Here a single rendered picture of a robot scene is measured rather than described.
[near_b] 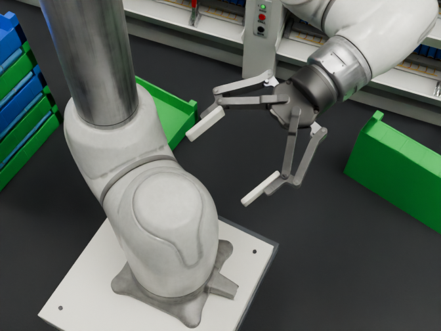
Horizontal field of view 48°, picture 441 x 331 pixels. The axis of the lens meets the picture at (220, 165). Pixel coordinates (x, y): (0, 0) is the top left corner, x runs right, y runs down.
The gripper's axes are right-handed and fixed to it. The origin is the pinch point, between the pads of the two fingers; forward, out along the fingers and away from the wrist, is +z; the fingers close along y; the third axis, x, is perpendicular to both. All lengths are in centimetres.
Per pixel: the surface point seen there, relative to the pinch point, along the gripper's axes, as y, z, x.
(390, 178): 15, -33, 53
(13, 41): -60, 17, 23
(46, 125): -55, 27, 51
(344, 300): 30, -4, 52
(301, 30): -31, -44, 53
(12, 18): -62, 14, 19
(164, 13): -62, -19, 54
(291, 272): 17, 1, 53
